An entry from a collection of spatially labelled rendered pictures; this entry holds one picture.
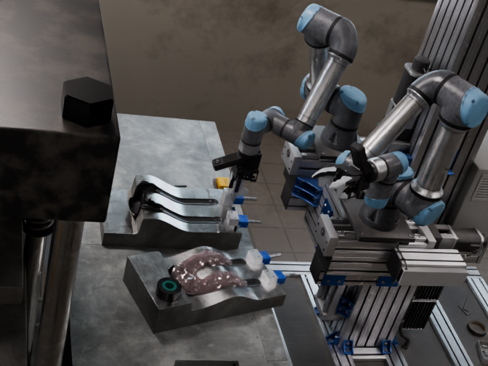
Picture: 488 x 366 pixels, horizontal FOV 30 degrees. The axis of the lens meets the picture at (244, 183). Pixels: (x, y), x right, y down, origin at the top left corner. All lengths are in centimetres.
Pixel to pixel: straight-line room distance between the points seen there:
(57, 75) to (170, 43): 343
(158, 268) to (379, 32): 284
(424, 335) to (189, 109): 206
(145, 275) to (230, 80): 255
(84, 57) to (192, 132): 214
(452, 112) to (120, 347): 128
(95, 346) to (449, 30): 160
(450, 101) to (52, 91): 157
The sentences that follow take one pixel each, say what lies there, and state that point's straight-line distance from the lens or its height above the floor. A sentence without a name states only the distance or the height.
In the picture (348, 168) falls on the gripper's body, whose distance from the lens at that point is 276.
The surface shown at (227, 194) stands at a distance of 340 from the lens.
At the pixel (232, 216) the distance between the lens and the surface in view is 334.
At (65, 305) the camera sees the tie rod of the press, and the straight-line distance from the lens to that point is 195.
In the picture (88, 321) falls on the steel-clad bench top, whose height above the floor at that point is 80.
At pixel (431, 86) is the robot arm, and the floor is 163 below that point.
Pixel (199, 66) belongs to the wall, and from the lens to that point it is 530.
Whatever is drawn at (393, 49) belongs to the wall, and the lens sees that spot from 560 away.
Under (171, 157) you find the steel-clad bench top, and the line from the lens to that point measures 378.
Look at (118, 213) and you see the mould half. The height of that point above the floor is 86.
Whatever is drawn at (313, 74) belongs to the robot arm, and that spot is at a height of 132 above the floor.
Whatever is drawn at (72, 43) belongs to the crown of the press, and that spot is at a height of 200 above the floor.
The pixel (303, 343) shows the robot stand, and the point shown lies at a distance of 398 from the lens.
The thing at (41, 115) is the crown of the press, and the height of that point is 200.
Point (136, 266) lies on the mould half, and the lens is 304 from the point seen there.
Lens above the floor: 290
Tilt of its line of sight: 34 degrees down
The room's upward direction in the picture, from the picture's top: 16 degrees clockwise
